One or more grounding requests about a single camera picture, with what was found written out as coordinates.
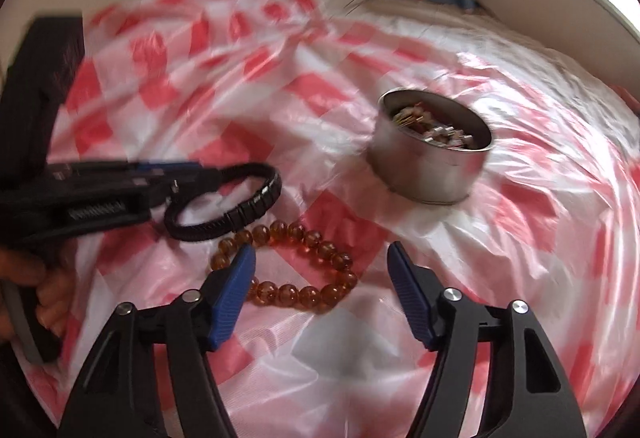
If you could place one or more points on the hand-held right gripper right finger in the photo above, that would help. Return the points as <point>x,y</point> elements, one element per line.
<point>410,293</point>

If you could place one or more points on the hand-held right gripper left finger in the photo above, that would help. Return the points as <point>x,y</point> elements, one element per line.
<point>232,290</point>

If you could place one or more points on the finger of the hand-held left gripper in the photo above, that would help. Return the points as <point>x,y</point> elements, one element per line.
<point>95,213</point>
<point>165,166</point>

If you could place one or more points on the round metal tin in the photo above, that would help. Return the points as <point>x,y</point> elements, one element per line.
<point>420,178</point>

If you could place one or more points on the person's left hand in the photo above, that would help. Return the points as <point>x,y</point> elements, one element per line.
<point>50,288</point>

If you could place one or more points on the red white checkered plastic tablecloth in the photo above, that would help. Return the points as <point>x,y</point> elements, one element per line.
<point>300,117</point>

